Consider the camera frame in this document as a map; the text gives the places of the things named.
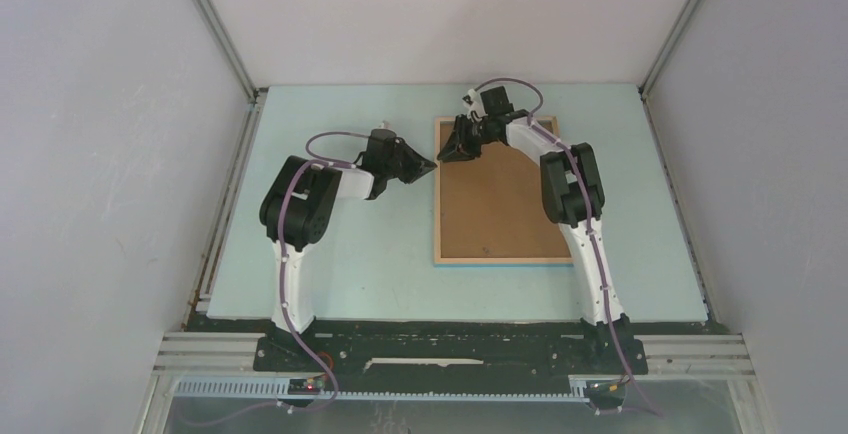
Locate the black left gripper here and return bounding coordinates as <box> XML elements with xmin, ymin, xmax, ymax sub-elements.
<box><xmin>382</xmin><ymin>138</ymin><xmax>436</xmax><ymax>185</ymax></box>

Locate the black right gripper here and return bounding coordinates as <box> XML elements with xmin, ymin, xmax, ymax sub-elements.
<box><xmin>437</xmin><ymin>114</ymin><xmax>493</xmax><ymax>164</ymax></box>

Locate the brown cardboard backing board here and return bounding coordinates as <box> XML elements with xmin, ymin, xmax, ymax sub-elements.
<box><xmin>439</xmin><ymin>120</ymin><xmax>571</xmax><ymax>260</ymax></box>

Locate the wooden picture frame with glass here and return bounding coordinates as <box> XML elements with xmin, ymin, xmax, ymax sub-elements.
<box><xmin>433</xmin><ymin>115</ymin><xmax>576</xmax><ymax>267</ymax></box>

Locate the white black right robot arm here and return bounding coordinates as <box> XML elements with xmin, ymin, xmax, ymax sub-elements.
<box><xmin>436</xmin><ymin>85</ymin><xmax>625</xmax><ymax>328</ymax></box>

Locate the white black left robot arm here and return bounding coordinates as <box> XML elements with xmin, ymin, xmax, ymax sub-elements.
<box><xmin>259</xmin><ymin>128</ymin><xmax>437</xmax><ymax>371</ymax></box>

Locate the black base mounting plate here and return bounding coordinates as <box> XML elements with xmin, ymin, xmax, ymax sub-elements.
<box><xmin>185</xmin><ymin>314</ymin><xmax>649</xmax><ymax>395</ymax></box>

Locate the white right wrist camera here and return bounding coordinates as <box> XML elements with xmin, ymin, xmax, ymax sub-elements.
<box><xmin>462</xmin><ymin>89</ymin><xmax>486</xmax><ymax>118</ymax></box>

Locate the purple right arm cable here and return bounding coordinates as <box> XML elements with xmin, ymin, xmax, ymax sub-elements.
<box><xmin>473</xmin><ymin>77</ymin><xmax>664</xmax><ymax>419</ymax></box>

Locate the left aluminium corner post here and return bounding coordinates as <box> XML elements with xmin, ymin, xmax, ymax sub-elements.
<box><xmin>192</xmin><ymin>0</ymin><xmax>259</xmax><ymax>103</ymax></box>

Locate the aluminium corner post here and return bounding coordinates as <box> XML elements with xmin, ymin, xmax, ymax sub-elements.
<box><xmin>192</xmin><ymin>0</ymin><xmax>259</xmax><ymax>103</ymax></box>
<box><xmin>639</xmin><ymin>0</ymin><xmax>703</xmax><ymax>101</ymax></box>

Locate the right aluminium corner post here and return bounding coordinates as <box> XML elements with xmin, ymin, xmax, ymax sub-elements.
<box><xmin>639</xmin><ymin>0</ymin><xmax>703</xmax><ymax>101</ymax></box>

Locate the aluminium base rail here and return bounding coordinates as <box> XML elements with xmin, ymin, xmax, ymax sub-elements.
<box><xmin>153</xmin><ymin>331</ymin><xmax>758</xmax><ymax>406</ymax></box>

